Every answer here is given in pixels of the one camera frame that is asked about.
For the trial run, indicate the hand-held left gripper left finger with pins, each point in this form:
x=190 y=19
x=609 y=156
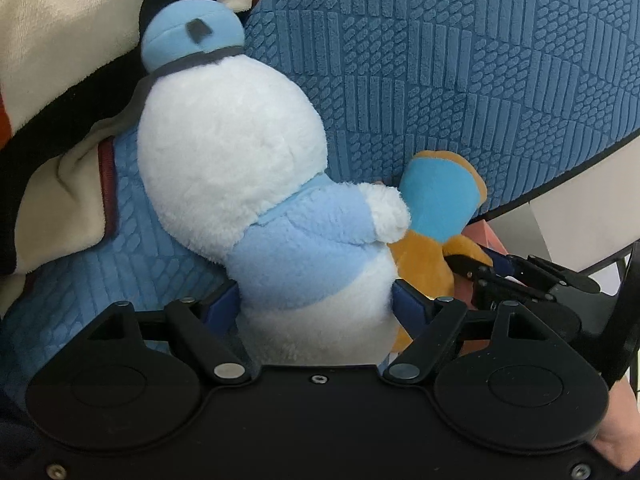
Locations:
x=222 y=307

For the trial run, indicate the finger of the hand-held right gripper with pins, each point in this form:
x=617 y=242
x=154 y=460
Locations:
x=555 y=272
x=470 y=265

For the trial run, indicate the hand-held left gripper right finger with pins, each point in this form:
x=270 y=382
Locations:
x=407 y=305

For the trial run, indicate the pink cardboard box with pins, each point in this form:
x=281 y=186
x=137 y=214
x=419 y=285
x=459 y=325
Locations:
x=482 y=235

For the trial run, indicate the orange bear plush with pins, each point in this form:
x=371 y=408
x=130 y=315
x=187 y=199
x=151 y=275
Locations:
x=435 y=195

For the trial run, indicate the white and blue duck plush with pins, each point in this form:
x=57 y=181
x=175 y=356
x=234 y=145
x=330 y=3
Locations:
x=225 y=160

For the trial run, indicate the person's right hand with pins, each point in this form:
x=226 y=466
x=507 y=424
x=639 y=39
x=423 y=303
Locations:
x=625 y=425

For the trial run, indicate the blue quilted bedspread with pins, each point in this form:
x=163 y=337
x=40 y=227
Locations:
x=450 y=60

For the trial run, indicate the beige striped fleece blanket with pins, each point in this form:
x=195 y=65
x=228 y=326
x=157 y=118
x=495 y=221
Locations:
x=55 y=85

